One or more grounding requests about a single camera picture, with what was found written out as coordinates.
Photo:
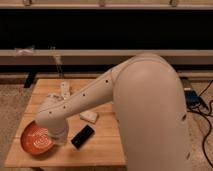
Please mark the crumpled plastic on ledge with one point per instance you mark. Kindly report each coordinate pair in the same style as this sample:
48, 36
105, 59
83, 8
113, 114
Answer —
24, 51

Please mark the black table leg bracket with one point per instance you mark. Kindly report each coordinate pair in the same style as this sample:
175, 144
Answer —
30, 79

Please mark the orange ridged bowl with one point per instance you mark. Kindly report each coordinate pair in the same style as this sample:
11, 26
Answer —
34, 139

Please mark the black eraser block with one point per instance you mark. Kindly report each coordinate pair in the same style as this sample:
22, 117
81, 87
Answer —
81, 137

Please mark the blue power box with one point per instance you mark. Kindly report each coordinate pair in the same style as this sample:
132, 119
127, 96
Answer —
192, 99

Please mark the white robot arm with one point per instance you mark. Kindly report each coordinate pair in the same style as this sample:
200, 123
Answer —
149, 103

